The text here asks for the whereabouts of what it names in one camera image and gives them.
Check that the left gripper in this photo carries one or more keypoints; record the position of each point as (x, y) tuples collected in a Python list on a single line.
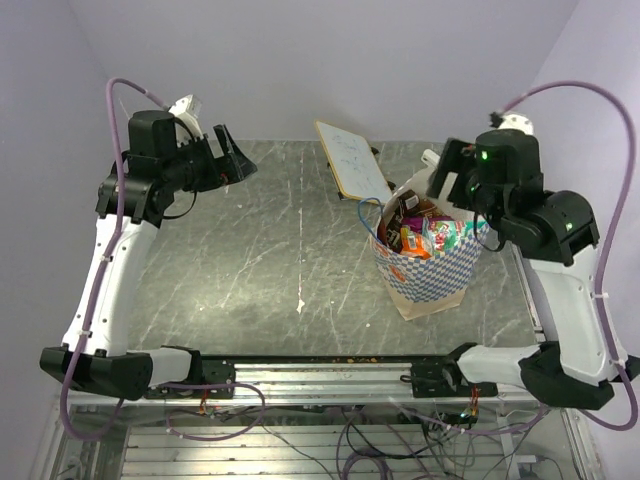
[(219, 174)]

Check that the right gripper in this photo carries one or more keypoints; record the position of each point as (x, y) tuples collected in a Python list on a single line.
[(456, 156)]

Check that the brown Kettle chips bag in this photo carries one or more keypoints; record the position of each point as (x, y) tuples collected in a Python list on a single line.
[(410, 204)]

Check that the blue checkered paper bag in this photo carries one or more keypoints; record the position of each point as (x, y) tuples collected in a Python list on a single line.
[(420, 287)]

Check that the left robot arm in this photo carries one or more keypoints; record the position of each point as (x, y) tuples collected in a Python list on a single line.
[(165, 155)]

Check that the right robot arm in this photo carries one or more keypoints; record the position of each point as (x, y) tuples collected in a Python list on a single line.
[(498, 177)]

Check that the purple candy bag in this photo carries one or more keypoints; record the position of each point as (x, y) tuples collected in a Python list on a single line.
[(419, 224)]

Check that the teal Fox's candy bag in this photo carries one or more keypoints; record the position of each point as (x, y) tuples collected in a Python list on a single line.
[(446, 235)]

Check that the white eraser block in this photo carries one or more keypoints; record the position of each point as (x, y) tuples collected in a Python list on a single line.
[(430, 158)]

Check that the small yellow-framed whiteboard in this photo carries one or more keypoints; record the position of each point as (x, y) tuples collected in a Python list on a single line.
[(353, 164)]

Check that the orange snack packet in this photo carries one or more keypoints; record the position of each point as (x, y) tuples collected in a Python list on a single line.
[(414, 245)]

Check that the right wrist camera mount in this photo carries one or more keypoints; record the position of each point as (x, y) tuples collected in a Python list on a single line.
[(511, 121)]

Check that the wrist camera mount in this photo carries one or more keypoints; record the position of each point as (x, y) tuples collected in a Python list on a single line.
[(511, 121), (188, 109)]

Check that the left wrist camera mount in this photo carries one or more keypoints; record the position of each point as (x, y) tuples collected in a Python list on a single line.
[(188, 109)]

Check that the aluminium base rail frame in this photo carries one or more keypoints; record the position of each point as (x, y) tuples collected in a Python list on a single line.
[(313, 417)]

